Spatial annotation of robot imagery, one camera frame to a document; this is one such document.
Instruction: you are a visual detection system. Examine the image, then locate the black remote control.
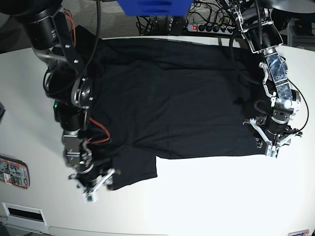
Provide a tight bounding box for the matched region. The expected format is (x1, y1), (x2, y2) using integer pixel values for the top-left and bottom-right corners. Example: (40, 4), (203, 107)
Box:
(169, 16), (186, 36)

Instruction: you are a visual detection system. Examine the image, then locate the blue plastic bin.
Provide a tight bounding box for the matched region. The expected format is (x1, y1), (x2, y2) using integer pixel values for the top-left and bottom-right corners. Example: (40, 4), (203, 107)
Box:
(117, 0), (192, 16)

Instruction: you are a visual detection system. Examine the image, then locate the white power strip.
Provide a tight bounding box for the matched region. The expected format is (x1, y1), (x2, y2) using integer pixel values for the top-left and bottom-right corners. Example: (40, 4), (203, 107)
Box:
(187, 23), (234, 35)

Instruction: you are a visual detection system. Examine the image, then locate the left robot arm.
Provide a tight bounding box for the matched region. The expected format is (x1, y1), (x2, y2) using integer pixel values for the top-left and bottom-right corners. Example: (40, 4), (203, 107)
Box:
(221, 0), (315, 149)

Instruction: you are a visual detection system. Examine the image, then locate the black T-shirt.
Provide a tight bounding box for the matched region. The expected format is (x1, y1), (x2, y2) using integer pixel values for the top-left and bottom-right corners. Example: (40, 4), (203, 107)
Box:
(82, 38), (270, 190)

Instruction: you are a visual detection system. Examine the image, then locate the dark device at left edge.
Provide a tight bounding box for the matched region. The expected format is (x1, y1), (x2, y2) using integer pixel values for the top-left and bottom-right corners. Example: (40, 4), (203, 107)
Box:
(0, 102), (5, 122)

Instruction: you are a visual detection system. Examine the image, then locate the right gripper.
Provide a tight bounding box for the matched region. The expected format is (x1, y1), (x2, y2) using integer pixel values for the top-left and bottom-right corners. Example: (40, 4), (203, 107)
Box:
(68, 162), (121, 194)

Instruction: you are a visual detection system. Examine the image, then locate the white table cable grommet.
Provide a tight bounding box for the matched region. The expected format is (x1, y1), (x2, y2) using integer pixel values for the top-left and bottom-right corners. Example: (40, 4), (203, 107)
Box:
(1, 202), (47, 225)

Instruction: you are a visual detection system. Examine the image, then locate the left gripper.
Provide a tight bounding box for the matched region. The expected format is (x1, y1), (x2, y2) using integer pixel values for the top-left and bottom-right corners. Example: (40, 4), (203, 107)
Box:
(243, 114), (303, 148)

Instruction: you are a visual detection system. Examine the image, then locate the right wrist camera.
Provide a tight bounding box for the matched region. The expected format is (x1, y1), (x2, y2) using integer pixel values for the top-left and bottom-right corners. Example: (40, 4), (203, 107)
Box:
(83, 191), (98, 203)

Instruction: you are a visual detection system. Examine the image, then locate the sticker card at bottom edge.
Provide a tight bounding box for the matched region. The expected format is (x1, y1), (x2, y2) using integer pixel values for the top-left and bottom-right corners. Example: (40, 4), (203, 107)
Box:
(288, 229), (310, 236)

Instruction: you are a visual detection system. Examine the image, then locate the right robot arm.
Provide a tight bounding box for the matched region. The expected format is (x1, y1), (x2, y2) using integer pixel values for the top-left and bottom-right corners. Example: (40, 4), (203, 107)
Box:
(0, 0), (115, 199)

